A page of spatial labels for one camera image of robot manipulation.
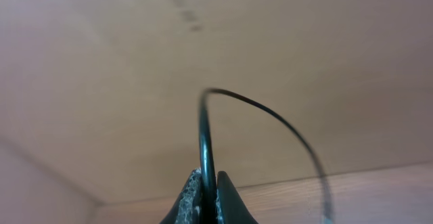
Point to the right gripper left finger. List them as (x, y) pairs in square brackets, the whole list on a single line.
[(187, 207)]

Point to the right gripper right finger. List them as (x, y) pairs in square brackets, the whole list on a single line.
[(229, 204)]

